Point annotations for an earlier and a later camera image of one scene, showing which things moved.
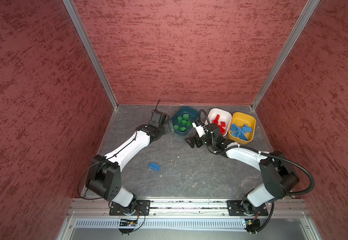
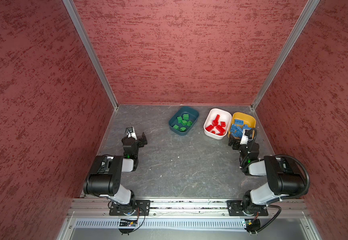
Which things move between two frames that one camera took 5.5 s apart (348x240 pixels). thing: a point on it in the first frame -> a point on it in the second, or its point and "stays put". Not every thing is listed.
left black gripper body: (166, 129) -> (139, 143)
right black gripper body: (204, 140) -> (236, 145)
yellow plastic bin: (240, 119) stays put
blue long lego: (154, 166) -> (239, 122)
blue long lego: (246, 129) stays put
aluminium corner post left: (89, 45) stays put
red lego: (222, 130) stays put
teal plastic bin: (182, 121) stays put
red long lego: (216, 121) stays put
